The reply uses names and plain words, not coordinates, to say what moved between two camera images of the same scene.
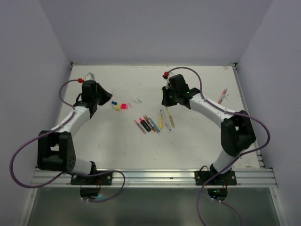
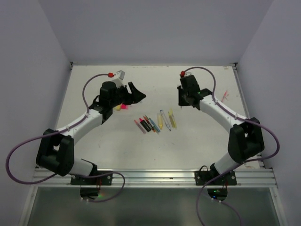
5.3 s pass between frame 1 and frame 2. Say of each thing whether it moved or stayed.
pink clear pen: stayed
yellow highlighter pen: stayed
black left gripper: moved
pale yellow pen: stayed
